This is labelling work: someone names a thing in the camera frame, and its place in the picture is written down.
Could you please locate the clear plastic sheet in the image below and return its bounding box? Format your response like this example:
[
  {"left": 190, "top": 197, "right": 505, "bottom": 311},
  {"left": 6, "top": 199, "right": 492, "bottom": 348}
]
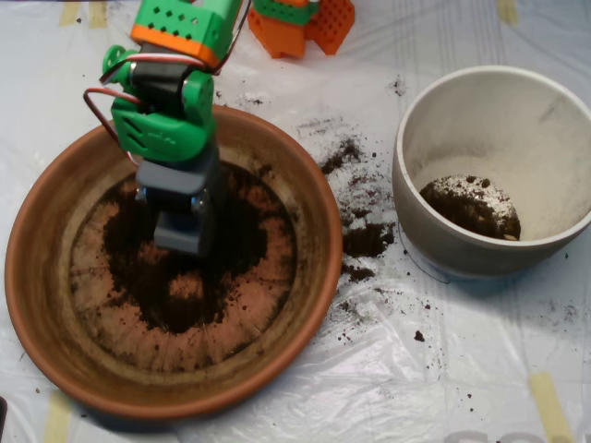
[{"left": 0, "top": 0, "right": 591, "bottom": 443}]

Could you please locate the spilled soil patch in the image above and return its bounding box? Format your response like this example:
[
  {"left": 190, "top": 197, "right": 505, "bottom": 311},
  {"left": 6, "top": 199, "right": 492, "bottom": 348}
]
[{"left": 295, "top": 117, "right": 398, "bottom": 282}]

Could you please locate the terracotta plant saucer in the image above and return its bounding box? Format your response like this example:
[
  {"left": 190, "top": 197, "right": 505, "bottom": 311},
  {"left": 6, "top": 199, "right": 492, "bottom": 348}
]
[{"left": 4, "top": 102, "right": 344, "bottom": 421}]

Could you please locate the white ceramic pot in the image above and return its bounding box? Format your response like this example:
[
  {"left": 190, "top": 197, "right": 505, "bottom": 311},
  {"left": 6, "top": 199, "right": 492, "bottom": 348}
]
[{"left": 392, "top": 65, "right": 591, "bottom": 279}]

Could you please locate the dark soil heap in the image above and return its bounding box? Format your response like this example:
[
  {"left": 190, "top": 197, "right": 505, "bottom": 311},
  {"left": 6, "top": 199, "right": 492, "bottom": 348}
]
[{"left": 102, "top": 161, "right": 296, "bottom": 334}]

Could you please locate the beige masking tape strip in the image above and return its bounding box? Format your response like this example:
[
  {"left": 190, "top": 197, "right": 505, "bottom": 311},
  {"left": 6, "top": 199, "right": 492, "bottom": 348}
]
[
  {"left": 89, "top": 1, "right": 110, "bottom": 30},
  {"left": 42, "top": 391, "right": 73, "bottom": 443},
  {"left": 528, "top": 372, "right": 576, "bottom": 443},
  {"left": 496, "top": 0, "right": 519, "bottom": 27},
  {"left": 58, "top": 2, "right": 80, "bottom": 27}
]

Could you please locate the red white servo cable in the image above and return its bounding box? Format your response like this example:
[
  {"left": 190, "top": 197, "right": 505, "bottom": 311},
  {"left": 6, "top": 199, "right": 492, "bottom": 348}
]
[{"left": 82, "top": 0, "right": 253, "bottom": 167}]

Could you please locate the orange green robot base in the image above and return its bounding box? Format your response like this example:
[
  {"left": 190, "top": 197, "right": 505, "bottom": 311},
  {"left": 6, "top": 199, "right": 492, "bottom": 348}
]
[{"left": 247, "top": 0, "right": 356, "bottom": 60}]

